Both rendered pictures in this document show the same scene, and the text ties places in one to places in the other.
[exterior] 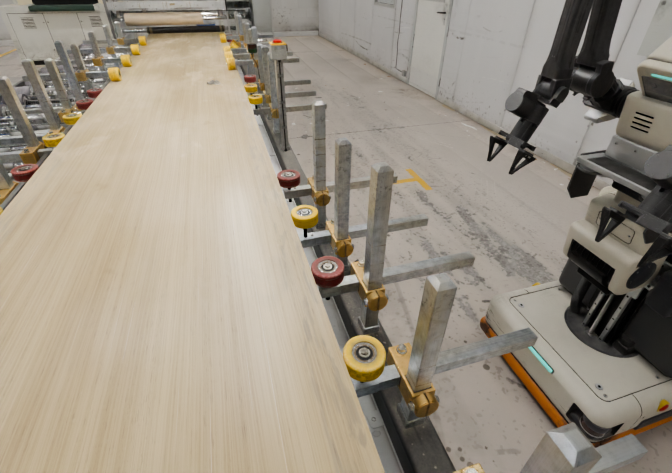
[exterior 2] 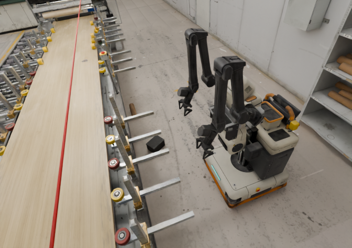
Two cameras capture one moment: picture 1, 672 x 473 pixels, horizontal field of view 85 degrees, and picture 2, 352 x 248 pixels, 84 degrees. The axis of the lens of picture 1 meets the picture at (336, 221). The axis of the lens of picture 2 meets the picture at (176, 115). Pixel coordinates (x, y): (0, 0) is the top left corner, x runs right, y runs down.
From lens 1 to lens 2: 0.80 m
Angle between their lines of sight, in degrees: 9
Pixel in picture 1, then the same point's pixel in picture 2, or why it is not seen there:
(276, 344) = (92, 193)
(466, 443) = (190, 207)
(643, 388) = (251, 184)
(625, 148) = not seen: hidden behind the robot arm
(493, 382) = (206, 183)
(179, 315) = (64, 185)
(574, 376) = (226, 181)
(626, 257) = (228, 142)
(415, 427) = (141, 211)
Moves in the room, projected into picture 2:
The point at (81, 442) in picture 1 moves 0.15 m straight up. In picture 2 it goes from (38, 225) to (22, 215)
